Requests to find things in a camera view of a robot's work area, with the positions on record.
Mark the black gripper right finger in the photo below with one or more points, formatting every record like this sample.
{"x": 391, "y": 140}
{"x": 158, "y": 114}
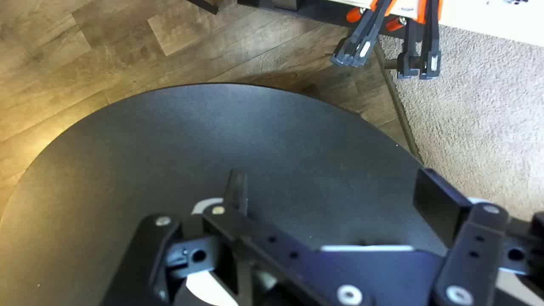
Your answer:
{"x": 442, "y": 206}

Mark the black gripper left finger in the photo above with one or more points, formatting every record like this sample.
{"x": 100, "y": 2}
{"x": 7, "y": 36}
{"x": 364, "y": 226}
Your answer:
{"x": 236, "y": 189}

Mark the orange black bar clamp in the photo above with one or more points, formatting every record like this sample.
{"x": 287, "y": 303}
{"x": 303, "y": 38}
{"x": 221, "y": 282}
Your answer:
{"x": 359, "y": 39}
{"x": 422, "y": 44}

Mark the light robot stand table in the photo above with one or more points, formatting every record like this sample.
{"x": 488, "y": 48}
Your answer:
{"x": 486, "y": 17}

